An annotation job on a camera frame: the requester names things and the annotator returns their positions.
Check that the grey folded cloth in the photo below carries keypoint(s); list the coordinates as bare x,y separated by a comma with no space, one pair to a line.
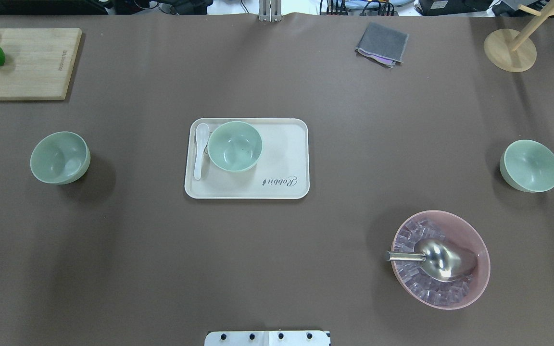
382,44

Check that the green bowl robot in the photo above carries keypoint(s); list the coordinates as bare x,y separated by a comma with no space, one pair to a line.
60,158
528,166

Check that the wooden cutting board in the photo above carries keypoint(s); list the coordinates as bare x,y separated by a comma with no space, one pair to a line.
39,62

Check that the wooden cup stand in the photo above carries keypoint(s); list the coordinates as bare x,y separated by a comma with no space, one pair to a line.
513,50

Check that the metal ice scoop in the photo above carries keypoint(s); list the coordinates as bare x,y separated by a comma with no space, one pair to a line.
441,260

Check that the green bowl on tray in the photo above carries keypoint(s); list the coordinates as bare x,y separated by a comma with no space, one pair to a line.
235,146

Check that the pink bowl with ice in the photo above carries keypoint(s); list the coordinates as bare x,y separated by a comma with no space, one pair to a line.
447,227

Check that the cream rabbit serving tray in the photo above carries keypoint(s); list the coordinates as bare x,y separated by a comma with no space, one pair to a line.
283,170

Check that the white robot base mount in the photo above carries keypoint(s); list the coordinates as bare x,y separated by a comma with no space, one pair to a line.
268,338

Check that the white ceramic spoon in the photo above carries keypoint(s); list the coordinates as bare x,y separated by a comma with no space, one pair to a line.
202,135

